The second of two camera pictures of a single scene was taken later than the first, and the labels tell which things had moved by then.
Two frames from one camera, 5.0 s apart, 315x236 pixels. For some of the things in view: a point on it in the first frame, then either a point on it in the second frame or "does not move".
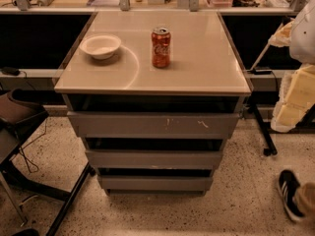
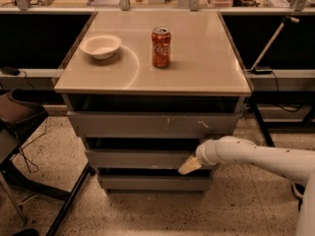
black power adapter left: x=12 y=71 does not move
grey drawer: x=153 y=159 does not move
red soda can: x=160 y=47 does not move
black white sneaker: x=288 y=185 -> x=298 y=190
